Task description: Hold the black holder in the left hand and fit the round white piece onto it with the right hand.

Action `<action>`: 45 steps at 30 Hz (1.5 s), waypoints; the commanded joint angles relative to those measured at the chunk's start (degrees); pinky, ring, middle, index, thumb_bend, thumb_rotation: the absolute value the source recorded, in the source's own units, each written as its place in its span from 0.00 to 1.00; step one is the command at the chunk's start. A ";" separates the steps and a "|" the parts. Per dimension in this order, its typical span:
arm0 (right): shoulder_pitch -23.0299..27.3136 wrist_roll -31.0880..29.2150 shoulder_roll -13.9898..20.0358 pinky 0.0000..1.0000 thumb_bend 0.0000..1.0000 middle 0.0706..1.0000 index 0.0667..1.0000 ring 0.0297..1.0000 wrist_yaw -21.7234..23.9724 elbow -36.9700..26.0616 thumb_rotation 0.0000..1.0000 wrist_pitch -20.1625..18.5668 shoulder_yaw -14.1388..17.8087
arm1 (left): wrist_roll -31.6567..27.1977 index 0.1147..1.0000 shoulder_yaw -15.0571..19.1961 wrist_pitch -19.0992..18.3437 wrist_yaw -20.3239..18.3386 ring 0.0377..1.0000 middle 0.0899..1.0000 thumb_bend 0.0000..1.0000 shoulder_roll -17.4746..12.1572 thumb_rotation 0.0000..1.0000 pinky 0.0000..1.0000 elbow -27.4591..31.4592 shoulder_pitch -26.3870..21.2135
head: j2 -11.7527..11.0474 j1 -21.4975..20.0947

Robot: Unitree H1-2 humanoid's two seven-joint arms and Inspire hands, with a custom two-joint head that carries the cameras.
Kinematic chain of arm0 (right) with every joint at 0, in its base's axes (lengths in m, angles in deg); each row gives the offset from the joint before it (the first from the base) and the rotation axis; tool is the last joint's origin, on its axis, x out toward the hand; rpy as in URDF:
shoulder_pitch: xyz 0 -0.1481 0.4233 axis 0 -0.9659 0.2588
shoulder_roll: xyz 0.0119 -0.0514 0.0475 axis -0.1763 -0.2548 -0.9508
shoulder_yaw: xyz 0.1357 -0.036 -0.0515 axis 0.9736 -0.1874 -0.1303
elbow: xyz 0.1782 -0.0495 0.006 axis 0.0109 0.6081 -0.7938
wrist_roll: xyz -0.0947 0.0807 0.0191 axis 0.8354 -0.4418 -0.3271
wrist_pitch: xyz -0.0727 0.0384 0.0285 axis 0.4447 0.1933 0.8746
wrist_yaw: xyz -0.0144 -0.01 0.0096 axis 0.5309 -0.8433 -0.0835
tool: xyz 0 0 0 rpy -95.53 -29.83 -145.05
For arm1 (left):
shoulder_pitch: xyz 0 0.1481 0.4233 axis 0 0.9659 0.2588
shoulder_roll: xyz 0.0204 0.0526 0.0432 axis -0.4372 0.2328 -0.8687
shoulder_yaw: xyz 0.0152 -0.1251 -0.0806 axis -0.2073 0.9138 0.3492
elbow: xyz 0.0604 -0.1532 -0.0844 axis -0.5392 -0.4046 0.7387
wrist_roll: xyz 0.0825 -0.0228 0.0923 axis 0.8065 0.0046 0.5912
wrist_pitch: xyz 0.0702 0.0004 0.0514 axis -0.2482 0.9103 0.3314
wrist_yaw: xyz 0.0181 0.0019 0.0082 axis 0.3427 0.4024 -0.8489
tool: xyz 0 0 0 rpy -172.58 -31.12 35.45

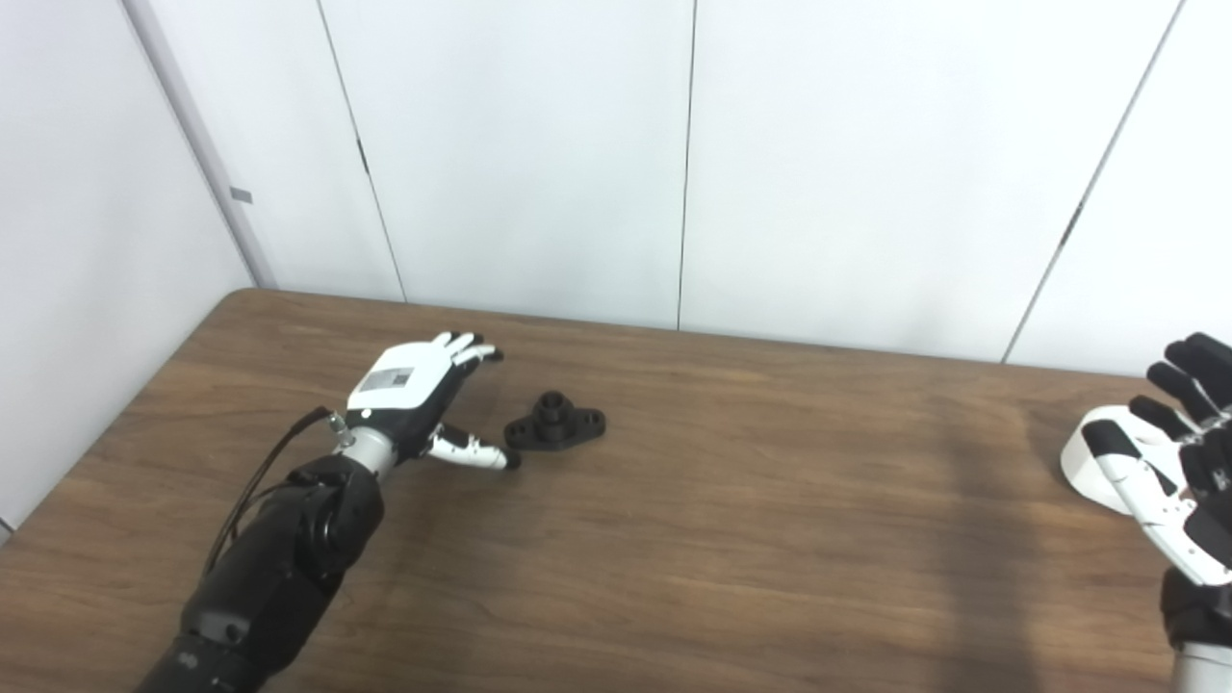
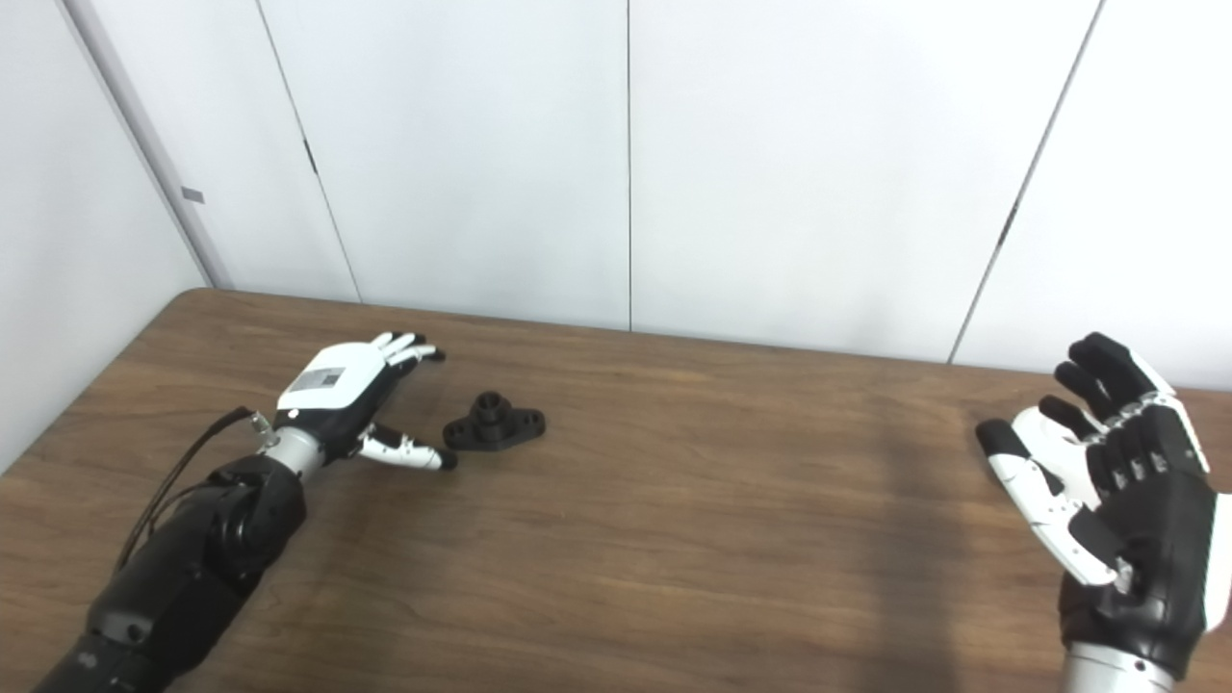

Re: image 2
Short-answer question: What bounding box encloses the white and black right hand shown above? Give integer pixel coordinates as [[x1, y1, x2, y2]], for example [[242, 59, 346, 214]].
[[976, 332, 1232, 680]]

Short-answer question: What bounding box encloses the grey wall post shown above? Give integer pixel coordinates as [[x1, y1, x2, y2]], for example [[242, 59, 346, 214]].
[[60, 0, 234, 290]]

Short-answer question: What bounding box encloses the black flanged holder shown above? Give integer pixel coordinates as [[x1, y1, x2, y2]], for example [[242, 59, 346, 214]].
[[443, 390, 547, 454]]

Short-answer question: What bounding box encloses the white and black left hand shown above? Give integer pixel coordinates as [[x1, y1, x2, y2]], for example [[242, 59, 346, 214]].
[[273, 332, 459, 473]]

